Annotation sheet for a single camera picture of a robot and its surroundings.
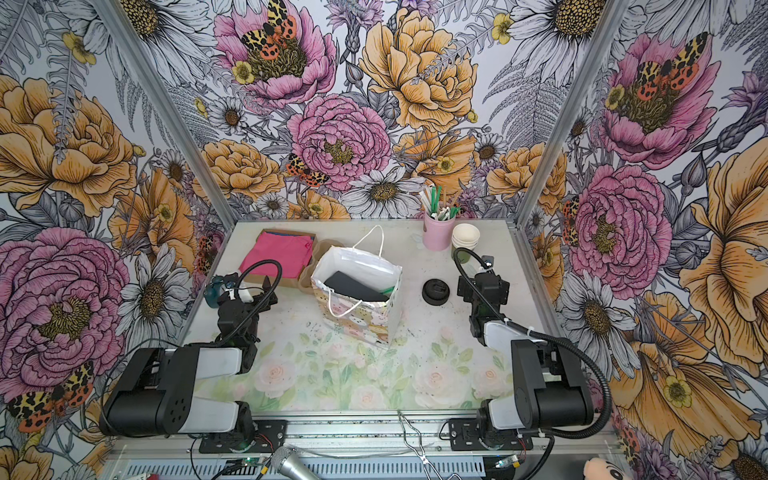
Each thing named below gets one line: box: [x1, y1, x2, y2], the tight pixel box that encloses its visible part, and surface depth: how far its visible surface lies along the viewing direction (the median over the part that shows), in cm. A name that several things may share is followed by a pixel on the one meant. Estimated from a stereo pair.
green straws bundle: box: [420, 185, 461, 221], surface depth 107 cm
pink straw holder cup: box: [423, 211, 456, 251], surface depth 116 cm
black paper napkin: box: [324, 271, 390, 302], surface depth 87 cm
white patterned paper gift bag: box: [310, 225, 403, 347], surface depth 82 cm
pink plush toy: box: [583, 457, 634, 480], surface depth 66 cm
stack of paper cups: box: [451, 223, 481, 264], surface depth 104 cm
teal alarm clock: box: [203, 275, 225, 308], surface depth 95 cm
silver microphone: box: [271, 446, 322, 480], surface depth 69 cm
